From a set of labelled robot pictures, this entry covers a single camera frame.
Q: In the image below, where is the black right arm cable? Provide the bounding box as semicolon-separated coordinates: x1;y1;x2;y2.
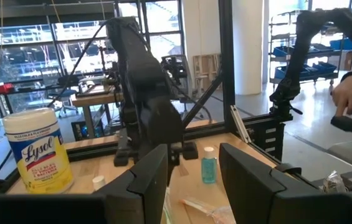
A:
47;21;108;108

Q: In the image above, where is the silver frame bracket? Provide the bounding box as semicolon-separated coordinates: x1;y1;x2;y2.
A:
230;105;254;144

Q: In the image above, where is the black aluminium table frame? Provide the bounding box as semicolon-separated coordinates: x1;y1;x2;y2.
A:
0;0;293;195

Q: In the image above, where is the wooden crate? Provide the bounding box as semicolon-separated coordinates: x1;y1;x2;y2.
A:
193;53;222;91

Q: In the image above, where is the small blue tube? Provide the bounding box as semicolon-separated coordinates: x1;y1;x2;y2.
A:
201;146;218;184

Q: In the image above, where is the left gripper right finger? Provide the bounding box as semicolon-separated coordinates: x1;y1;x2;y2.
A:
219;142;352;224

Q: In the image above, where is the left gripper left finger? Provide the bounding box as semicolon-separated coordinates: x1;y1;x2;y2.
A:
0;143;169;224

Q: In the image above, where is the person's hand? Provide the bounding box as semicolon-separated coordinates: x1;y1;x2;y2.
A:
331;73;352;117

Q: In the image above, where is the red object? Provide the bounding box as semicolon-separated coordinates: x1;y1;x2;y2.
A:
0;82;15;95

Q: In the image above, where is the office chair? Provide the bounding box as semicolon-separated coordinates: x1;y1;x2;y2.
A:
48;74;80;118

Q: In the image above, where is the blue mouthwash bottle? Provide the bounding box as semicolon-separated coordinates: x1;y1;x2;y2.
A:
92;175;107;191

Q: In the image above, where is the shelving cart with blue bins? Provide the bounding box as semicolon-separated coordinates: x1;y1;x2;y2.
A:
269;9;342;91

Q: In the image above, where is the wooden workbench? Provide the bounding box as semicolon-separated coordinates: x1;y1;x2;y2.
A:
70;83;123;139

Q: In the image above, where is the Lysol wipes canister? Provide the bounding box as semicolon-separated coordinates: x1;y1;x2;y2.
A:
2;108;74;194

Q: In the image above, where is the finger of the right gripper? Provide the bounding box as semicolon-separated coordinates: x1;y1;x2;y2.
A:
169;151;181;185

